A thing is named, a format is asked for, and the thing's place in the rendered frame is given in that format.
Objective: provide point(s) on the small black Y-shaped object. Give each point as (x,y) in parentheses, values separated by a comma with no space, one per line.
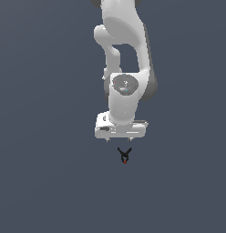
(124,155)

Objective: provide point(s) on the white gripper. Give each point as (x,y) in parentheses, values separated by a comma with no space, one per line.
(121,129)

